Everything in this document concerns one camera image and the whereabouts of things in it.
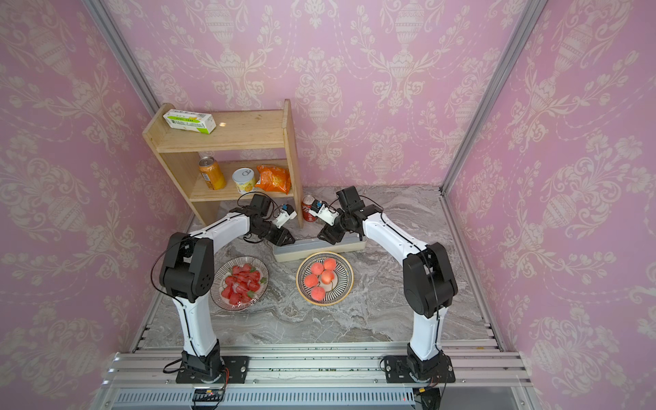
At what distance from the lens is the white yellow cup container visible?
0.89 meters

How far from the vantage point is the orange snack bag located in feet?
2.93

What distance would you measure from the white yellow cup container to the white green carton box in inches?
6.7
